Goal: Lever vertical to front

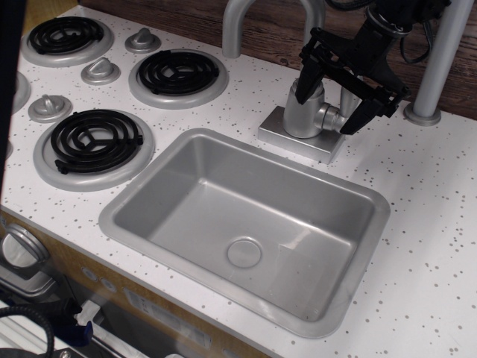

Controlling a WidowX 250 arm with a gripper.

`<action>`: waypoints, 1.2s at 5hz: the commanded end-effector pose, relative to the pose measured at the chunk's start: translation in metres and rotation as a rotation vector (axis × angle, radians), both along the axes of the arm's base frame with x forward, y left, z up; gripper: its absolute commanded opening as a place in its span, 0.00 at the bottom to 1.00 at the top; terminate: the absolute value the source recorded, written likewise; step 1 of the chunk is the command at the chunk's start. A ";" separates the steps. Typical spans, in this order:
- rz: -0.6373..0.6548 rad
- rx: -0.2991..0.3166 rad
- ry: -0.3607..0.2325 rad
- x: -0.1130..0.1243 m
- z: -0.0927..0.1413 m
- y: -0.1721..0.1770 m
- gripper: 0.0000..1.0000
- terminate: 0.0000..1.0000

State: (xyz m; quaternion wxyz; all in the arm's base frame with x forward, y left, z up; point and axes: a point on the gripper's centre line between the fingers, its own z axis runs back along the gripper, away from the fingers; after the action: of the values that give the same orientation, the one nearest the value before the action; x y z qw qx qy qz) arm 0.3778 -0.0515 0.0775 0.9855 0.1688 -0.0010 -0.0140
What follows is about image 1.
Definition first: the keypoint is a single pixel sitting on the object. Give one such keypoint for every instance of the grey toy sink basin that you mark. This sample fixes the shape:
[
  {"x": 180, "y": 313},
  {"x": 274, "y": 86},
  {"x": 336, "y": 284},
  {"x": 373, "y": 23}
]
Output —
[{"x": 287, "y": 242}]

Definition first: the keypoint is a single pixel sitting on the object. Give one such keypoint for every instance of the grey stove knob front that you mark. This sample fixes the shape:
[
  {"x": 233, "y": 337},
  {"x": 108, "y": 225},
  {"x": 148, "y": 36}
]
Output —
[{"x": 50, "y": 108}]

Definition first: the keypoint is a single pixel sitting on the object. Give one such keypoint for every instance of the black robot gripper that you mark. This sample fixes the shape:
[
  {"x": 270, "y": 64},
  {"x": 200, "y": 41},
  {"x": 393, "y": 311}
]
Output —
[{"x": 358, "y": 65}]

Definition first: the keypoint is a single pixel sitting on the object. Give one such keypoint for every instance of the grey stove knob middle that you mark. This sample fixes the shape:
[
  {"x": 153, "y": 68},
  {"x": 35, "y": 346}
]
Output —
[{"x": 101, "y": 72}]

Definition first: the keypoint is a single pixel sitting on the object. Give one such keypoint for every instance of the back right stove burner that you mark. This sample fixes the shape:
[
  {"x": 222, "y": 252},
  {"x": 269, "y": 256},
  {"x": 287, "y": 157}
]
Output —
[{"x": 178, "y": 79}]

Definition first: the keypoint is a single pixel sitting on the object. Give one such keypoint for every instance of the front stove burner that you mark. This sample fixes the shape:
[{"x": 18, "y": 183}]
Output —
[{"x": 93, "y": 150}]

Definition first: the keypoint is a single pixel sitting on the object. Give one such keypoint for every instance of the grey oven dial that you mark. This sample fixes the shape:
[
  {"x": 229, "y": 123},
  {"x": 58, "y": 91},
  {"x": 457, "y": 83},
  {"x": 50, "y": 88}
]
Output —
[{"x": 21, "y": 249}]

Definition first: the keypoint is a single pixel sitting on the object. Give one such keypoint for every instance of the grey stove knob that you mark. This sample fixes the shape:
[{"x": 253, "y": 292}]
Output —
[
  {"x": 50, "y": 108},
  {"x": 101, "y": 72},
  {"x": 142, "y": 42}
]

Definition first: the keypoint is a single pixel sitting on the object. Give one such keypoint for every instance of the grey toy faucet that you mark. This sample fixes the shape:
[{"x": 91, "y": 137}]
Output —
[{"x": 291, "y": 127}]

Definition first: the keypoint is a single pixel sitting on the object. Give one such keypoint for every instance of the far left burner edge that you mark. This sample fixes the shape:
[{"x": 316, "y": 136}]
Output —
[{"x": 22, "y": 92}]

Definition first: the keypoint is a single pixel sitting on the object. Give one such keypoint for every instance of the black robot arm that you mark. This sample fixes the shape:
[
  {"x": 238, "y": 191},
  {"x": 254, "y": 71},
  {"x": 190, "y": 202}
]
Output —
[{"x": 397, "y": 16}]

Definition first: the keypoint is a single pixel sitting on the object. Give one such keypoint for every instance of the grey vertical post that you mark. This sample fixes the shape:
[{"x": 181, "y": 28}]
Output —
[{"x": 423, "y": 111}]

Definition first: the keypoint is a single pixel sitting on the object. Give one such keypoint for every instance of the stove burner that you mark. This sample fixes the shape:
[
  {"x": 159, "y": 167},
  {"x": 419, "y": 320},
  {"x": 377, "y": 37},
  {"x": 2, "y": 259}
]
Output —
[
  {"x": 93, "y": 150},
  {"x": 178, "y": 79},
  {"x": 66, "y": 41}
]

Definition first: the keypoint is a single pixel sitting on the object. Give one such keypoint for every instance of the grey stove knob back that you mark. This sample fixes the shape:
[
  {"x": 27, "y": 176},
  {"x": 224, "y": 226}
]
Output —
[{"x": 142, "y": 42}]

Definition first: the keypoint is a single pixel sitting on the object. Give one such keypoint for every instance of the back left stove burner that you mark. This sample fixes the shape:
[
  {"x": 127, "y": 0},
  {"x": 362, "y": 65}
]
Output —
[{"x": 66, "y": 41}]

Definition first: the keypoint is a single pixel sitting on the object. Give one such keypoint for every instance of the grey faucet lever handle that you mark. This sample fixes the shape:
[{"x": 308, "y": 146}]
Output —
[{"x": 331, "y": 118}]

